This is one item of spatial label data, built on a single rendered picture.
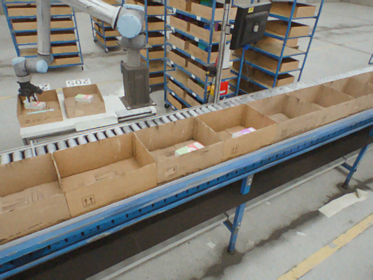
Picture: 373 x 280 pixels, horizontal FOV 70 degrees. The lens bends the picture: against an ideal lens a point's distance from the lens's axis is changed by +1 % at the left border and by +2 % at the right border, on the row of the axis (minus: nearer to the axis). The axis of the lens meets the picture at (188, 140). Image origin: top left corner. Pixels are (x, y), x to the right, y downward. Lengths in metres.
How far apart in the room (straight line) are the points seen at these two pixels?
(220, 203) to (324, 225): 1.23
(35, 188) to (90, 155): 0.28
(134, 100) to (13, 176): 1.21
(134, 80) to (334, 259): 2.06
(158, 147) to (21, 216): 0.76
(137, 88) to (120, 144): 0.91
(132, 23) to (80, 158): 0.97
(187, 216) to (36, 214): 0.76
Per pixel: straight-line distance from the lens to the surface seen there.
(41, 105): 2.43
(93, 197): 1.20
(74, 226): 1.21
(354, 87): 2.72
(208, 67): 2.29
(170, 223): 1.53
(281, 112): 2.14
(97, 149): 1.42
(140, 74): 2.23
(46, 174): 1.44
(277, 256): 2.29
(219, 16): 2.78
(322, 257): 2.43
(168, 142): 1.57
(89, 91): 2.58
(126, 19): 1.93
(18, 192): 1.48
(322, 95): 2.40
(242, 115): 1.84
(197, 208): 1.60
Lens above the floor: 1.82
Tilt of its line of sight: 34 degrees down
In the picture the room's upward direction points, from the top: 4 degrees clockwise
